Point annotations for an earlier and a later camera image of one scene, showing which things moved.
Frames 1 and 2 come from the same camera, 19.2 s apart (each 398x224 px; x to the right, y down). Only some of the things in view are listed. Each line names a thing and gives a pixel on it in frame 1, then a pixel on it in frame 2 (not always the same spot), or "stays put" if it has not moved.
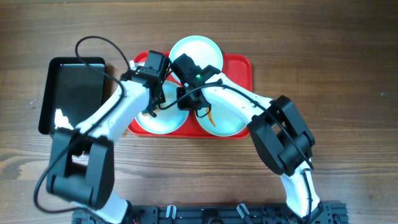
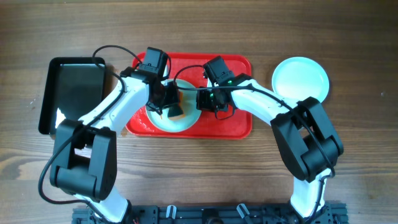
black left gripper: [154, 104] stays put
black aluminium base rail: [327, 213] stays put
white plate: [227, 122] -> [188, 102]
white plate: [167, 120] -> [298, 78]
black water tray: [74, 85] stays put
